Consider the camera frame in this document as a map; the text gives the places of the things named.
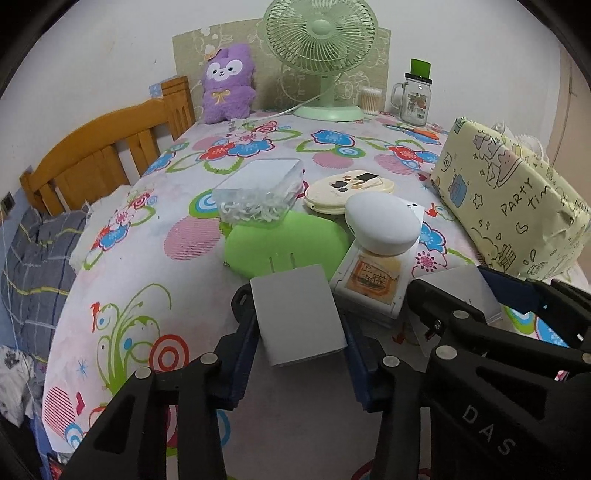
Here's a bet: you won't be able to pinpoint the orange scissors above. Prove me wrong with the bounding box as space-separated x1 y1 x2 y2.
400 125 440 144

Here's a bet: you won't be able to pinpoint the white remote control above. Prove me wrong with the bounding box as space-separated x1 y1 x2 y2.
328 200 425 326

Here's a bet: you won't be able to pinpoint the clear plastic clip box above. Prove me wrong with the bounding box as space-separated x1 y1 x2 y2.
211 159 304 226

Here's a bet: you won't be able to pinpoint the white crumpled cloth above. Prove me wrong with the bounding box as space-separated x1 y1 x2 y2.
0 345 44 427

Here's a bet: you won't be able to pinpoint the grey charger block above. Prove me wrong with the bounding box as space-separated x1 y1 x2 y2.
250 265 346 367

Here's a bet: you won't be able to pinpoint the cotton swab container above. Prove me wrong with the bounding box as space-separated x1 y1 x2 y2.
358 86 384 115

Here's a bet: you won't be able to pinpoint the glass mason jar green lid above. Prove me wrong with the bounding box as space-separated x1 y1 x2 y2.
391 58 433 126

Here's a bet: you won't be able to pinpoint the purple plush bunny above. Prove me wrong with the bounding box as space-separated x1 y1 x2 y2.
202 43 256 124

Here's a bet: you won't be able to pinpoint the blue plaid blanket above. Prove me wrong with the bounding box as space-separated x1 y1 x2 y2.
0 204 89 361

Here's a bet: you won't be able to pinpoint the white round puck device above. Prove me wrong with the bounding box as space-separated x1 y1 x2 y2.
345 192 425 256

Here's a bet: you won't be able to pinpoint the cream round compact mirror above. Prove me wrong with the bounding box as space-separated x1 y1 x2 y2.
304 170 394 215

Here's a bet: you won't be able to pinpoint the floral tablecloth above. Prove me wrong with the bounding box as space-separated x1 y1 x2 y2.
42 112 481 479

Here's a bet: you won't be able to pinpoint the green desk fan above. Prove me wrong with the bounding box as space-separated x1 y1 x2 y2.
263 0 379 122

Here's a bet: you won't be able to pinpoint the wooden bed headboard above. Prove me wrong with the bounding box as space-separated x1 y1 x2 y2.
20 76 195 216

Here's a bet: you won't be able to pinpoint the yellow patterned storage box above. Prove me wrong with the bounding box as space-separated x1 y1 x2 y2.
431 117 590 280

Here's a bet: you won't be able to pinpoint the green oval case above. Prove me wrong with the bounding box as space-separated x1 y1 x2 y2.
223 211 352 279

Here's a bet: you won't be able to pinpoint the patterned wall panel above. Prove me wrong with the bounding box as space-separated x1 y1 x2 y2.
172 19 392 118

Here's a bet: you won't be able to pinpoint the white floor fan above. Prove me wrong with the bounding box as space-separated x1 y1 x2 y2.
492 122 549 163

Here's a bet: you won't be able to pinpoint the white fan cable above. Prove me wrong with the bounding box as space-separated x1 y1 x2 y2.
257 91 327 122

